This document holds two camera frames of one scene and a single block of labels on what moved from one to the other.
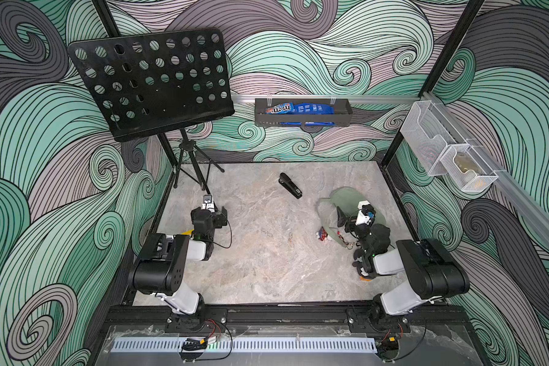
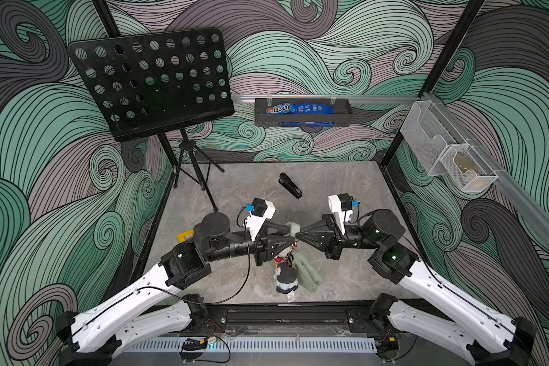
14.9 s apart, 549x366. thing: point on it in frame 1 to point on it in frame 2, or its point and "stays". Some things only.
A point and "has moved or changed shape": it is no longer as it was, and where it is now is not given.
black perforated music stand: (149, 84) stays
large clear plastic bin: (429, 133) stays
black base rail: (284, 319) stays
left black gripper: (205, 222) to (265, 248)
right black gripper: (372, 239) to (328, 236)
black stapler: (287, 184) stays
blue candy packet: (301, 108) stays
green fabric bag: (339, 211) has moved or changed shape
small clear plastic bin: (467, 168) stays
